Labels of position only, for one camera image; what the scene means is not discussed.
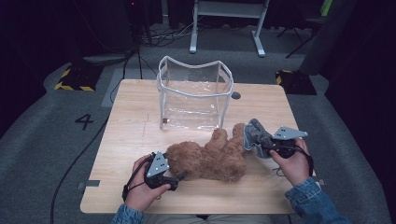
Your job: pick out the grey flat stand base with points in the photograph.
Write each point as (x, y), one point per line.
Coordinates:
(106, 58)

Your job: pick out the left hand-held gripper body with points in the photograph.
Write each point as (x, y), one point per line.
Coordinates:
(157, 171)

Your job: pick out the grey padded column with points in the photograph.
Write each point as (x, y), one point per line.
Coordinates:
(327, 40)

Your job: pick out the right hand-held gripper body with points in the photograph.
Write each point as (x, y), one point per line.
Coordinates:
(285, 140)

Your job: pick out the brown teddy bear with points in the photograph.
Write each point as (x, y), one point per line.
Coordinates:
(211, 158)

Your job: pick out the person's right hand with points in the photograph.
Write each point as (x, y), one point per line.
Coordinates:
(292, 168)

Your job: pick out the black yellow striped floor base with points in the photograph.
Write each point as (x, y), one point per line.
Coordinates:
(295, 82)
(77, 79)

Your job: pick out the green object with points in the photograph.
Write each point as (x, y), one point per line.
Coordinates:
(326, 7)

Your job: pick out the black tripod legs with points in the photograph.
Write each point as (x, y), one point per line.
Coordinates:
(295, 40)

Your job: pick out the person's left hand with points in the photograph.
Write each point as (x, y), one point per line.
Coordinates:
(144, 196)

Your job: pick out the grey knitted cloth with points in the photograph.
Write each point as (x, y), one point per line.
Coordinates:
(255, 137)

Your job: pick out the person's beige trouser legs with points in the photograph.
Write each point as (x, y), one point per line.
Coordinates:
(205, 219)

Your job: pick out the grey tape strip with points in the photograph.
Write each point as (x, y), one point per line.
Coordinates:
(319, 181)
(88, 184)

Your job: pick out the white desk frame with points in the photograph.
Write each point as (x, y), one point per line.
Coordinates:
(229, 18)

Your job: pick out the clear plastic bag white trim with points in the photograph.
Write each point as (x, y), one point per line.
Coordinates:
(194, 93)

